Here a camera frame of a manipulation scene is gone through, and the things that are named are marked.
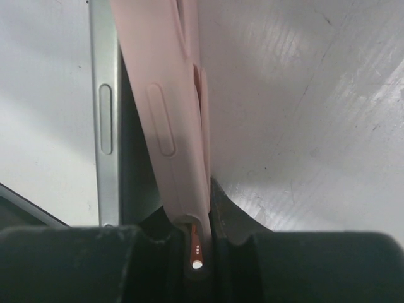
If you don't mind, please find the pink silicone phone case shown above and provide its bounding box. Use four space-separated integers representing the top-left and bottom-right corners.
110 1 212 280

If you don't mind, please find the black smartphone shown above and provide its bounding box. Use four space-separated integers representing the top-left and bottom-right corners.
88 1 161 227

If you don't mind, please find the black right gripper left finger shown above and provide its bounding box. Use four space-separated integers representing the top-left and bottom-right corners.
1 226 184 302

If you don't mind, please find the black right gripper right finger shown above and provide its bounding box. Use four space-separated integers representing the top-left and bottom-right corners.
210 180 403 302

